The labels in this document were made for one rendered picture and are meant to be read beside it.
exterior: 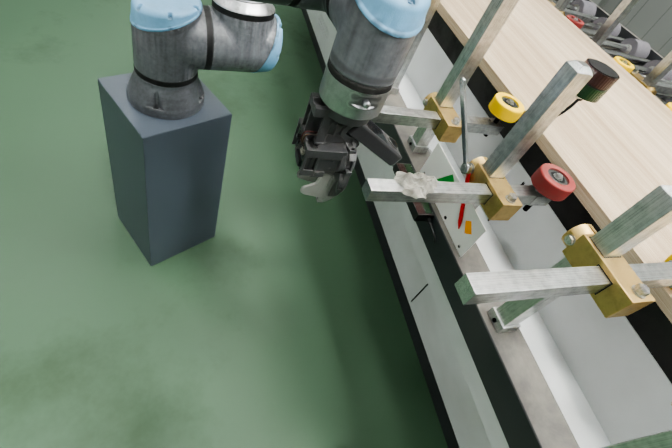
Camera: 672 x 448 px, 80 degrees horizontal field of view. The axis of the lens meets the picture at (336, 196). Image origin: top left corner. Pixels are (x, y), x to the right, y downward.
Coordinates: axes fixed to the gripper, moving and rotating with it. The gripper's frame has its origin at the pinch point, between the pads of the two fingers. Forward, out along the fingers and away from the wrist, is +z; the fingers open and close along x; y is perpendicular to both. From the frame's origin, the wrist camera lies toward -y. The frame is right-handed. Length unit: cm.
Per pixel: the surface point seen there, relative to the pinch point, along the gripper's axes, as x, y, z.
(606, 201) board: 6, -59, -7
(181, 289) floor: -26, 22, 83
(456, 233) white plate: 1.1, -34.3, 10.6
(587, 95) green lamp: -1.7, -39.8, -25.9
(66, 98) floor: -122, 71, 83
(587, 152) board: -9, -66, -7
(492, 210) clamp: 3.8, -34.2, -1.4
